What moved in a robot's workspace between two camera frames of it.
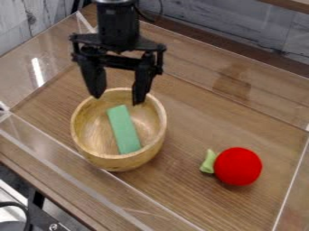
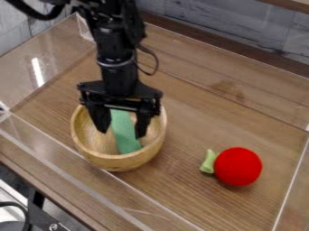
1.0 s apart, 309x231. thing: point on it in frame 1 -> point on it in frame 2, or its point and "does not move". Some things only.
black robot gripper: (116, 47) -> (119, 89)
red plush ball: (238, 166) does not move
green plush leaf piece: (207, 163) does not move
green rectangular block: (124, 129) does not move
